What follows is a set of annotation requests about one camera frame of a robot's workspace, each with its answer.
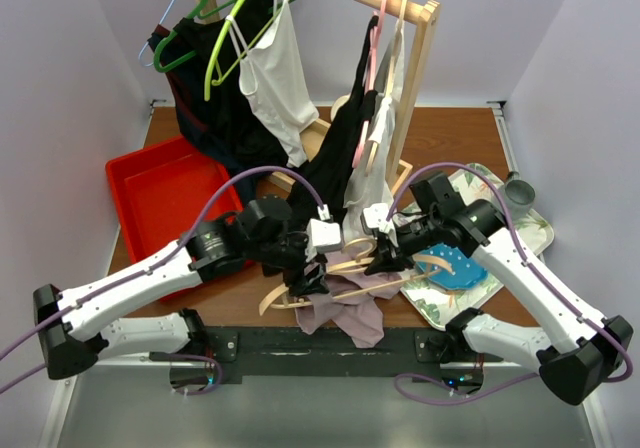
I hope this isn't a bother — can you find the blue dotted plate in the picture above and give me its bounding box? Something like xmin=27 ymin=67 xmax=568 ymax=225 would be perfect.
xmin=413 ymin=243 xmax=488 ymax=291

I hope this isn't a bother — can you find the red plastic bin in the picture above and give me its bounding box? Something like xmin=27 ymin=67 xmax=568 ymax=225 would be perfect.
xmin=104 ymin=135 xmax=256 ymax=303

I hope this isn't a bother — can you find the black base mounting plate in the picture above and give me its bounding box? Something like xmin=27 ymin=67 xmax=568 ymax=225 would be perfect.
xmin=178 ymin=326 xmax=499 ymax=384

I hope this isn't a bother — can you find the wooden clothes rack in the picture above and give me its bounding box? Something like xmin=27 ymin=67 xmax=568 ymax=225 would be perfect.
xmin=204 ymin=0 xmax=440 ymax=195

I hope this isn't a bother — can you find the floral tray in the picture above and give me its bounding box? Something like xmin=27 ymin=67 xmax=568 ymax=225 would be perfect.
xmin=399 ymin=162 xmax=555 ymax=332

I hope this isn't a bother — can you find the white tank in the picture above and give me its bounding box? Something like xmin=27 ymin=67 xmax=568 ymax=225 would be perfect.
xmin=239 ymin=0 xmax=319 ymax=168
xmin=339 ymin=20 xmax=406 ymax=249

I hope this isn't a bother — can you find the dark green hanger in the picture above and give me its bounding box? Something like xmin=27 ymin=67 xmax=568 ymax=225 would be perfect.
xmin=152 ymin=0 xmax=251 ymax=74

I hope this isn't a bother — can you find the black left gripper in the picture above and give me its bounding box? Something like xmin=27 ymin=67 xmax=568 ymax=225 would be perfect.
xmin=247 ymin=228 xmax=330 ymax=296

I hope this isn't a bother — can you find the pink tank top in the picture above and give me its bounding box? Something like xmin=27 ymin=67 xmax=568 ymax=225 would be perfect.
xmin=295 ymin=273 xmax=401 ymax=349

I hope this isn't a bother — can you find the beige hanger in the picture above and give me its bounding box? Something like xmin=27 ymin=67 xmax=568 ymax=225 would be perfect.
xmin=354 ymin=0 xmax=408 ymax=176
xmin=258 ymin=237 xmax=454 ymax=316

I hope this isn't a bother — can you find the white tank top right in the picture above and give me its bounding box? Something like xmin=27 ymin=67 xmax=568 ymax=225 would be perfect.
xmin=339 ymin=20 xmax=406 ymax=249

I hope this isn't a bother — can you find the dark navy hanging garment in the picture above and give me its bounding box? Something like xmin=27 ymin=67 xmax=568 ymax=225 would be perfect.
xmin=160 ymin=0 xmax=288 ymax=176

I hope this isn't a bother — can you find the black tank top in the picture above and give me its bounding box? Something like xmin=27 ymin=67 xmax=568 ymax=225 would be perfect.
xmin=300 ymin=15 xmax=379 ymax=223

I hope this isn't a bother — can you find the grey mug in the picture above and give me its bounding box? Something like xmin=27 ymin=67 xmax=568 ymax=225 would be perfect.
xmin=500 ymin=171 xmax=536 ymax=221

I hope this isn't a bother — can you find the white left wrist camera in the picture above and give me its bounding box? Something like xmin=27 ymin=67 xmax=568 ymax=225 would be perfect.
xmin=306 ymin=204 xmax=344 ymax=260

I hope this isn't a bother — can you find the pink hanger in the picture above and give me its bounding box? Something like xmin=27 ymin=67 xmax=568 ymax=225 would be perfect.
xmin=352 ymin=0 xmax=387 ymax=168

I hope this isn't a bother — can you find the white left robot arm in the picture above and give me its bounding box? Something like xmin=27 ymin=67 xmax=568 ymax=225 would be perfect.
xmin=33 ymin=195 xmax=342 ymax=380

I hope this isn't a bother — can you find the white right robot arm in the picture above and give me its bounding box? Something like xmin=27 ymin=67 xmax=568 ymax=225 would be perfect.
xmin=361 ymin=163 xmax=634 ymax=406

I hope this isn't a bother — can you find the white tank top left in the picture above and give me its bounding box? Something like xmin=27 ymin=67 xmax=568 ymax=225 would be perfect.
xmin=239 ymin=0 xmax=319 ymax=168

